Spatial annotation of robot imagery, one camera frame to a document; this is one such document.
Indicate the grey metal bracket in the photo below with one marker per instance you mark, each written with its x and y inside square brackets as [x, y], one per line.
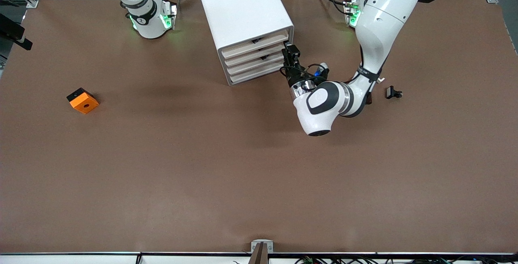
[262, 252]

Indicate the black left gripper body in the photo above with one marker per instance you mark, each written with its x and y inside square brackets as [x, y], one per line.
[294, 75]

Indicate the orange block with black side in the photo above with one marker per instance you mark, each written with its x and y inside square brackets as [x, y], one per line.
[85, 104]

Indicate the brown table cover mat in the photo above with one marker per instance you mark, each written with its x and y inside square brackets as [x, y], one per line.
[259, 175]

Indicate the black bar fixture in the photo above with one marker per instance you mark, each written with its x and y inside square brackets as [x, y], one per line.
[12, 31]

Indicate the white table frame rail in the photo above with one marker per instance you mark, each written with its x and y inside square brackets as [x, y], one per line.
[81, 259]

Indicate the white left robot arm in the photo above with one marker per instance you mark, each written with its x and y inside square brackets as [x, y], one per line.
[380, 25]

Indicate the white cabinet drawer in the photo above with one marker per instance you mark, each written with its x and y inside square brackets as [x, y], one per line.
[243, 48]
[245, 68]
[243, 59]
[249, 77]

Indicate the white compartment bin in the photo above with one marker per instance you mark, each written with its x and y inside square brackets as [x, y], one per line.
[243, 5]

